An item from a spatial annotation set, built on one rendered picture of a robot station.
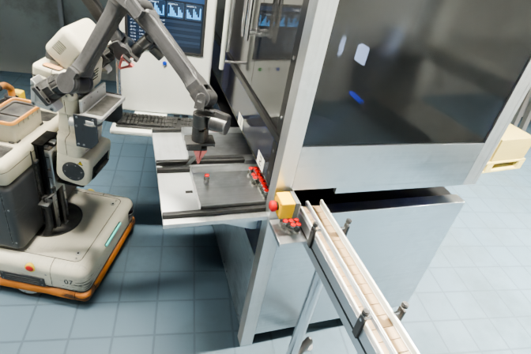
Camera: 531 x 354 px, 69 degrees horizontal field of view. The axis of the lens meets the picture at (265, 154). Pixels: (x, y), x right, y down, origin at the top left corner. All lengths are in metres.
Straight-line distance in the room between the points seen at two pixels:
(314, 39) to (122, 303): 1.73
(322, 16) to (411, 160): 0.76
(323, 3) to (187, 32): 1.09
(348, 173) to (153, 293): 1.35
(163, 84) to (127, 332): 1.31
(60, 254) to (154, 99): 0.94
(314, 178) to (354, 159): 0.17
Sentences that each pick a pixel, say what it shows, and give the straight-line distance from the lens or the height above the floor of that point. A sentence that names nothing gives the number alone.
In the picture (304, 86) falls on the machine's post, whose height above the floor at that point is 1.44.
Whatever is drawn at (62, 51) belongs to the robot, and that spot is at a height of 1.30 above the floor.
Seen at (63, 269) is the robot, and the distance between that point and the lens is 2.19.
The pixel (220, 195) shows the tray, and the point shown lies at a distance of 1.59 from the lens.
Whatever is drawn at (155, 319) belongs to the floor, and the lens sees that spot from 2.27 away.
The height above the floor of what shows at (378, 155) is 1.17.
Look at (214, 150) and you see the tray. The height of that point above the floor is 0.88.
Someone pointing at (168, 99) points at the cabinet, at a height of 0.89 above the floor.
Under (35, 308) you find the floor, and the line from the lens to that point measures 2.42.
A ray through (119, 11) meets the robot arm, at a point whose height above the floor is 1.52.
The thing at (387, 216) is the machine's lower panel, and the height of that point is 0.83.
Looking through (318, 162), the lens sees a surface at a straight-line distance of 1.43.
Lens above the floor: 1.88
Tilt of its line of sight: 32 degrees down
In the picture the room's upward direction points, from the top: 11 degrees clockwise
